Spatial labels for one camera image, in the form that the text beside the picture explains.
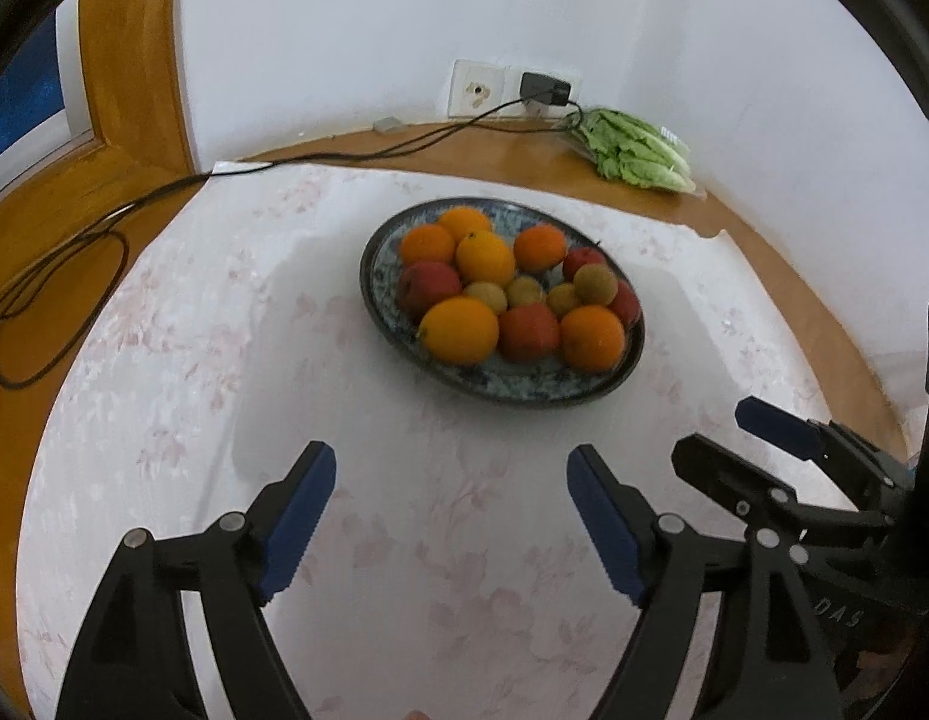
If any bagged green lettuce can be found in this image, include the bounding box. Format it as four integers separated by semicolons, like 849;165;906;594
565;107;704;199

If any small grey plastic block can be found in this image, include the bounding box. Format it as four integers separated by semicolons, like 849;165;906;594
371;117;404;135

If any blue white patterned plate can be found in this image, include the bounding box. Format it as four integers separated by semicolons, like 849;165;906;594
359;197;645;408

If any red apple back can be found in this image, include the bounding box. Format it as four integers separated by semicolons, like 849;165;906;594
562;247;608;283

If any white wall socket plate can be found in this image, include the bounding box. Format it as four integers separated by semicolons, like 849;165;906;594
446;59;505;119

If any black power cable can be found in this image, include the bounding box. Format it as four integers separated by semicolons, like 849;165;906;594
0;92;585;392

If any dark red apple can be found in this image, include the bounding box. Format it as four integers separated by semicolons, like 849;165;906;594
499;302;561;364

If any green-brown fruit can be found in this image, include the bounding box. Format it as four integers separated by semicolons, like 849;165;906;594
505;275;546;309
463;281;508;316
546;283;582;319
574;263;619;305

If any white floral table mat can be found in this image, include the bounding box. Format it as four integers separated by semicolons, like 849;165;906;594
17;166;842;718

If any black power adapter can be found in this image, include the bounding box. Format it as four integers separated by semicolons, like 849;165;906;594
519;71;572;107

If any white power outlet plate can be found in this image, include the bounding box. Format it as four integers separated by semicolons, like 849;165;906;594
501;67;582;119

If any green-brown fruit front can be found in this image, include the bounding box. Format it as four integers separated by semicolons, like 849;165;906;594
463;281;508;316

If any large orange front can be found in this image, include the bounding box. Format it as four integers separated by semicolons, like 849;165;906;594
559;305;627;374

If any red apple front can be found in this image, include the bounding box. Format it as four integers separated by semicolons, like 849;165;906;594
396;262;463;320

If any wooden window frame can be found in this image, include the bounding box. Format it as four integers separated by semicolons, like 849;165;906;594
0;0;201;257

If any green-brown fruit back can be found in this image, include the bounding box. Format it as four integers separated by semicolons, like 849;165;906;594
546;283;582;319

